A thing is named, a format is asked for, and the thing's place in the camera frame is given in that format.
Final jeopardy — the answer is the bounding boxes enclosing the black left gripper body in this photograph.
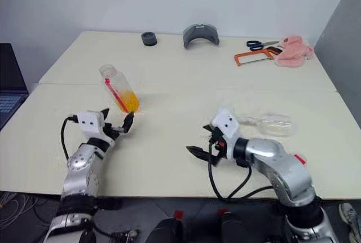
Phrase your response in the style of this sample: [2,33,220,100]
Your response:
[102,122,126,142]

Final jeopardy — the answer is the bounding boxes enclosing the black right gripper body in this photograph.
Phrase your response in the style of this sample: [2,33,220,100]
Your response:
[209,127,227,167]

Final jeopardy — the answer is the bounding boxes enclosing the bottle with orange liquid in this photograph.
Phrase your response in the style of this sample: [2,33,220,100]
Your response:
[99,64,140,114]

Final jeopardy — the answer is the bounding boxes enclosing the red and white bottle cap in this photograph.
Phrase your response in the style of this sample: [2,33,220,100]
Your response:
[294,153,308,167]

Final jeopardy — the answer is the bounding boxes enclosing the dark rounded shape red tab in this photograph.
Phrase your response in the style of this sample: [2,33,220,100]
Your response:
[145,210,184,243]
[217,208,246,243]

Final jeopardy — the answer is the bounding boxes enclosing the gray curved padded piece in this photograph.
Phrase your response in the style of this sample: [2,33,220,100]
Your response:
[182,23,221,50]

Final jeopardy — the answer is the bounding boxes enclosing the dark laptop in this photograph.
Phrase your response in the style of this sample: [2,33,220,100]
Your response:
[0,42,29,131]

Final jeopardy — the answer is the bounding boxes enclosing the small dark floor device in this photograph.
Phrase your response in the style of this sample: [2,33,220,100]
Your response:
[109,229,139,243]

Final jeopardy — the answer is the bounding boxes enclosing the pink cloth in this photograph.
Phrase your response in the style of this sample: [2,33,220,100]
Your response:
[274,35,315,69]

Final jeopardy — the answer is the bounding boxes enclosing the white sneaker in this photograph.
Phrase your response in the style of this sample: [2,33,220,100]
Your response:
[338,202,361,242]

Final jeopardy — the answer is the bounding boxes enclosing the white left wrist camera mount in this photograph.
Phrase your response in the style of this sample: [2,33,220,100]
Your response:
[77,110,104,136]

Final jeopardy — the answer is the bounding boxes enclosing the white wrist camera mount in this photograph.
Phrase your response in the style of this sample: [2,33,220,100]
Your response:
[77,110,104,136]
[211,107,241,161]

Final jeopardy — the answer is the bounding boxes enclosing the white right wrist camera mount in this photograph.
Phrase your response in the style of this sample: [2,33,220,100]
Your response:
[211,107,241,161]

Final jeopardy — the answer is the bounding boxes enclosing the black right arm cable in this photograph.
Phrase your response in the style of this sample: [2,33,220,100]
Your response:
[208,143,275,201]

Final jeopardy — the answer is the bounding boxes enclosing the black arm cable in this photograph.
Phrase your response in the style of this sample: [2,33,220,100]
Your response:
[60,115,80,161]
[208,143,275,201]

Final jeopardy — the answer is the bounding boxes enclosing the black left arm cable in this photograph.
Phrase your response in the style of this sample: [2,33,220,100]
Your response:
[60,115,80,161]

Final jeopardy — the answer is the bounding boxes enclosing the black under-table bracket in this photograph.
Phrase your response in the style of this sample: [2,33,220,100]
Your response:
[95,197,123,211]

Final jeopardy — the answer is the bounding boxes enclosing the orange frame hacksaw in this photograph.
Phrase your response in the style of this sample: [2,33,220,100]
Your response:
[234,46,283,67]

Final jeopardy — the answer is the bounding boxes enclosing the blue handled scissors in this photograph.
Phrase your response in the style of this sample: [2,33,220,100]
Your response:
[246,39,280,51]

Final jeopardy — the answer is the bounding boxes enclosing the white floor cable bundle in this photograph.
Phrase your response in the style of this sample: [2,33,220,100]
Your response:
[0,191,37,221]

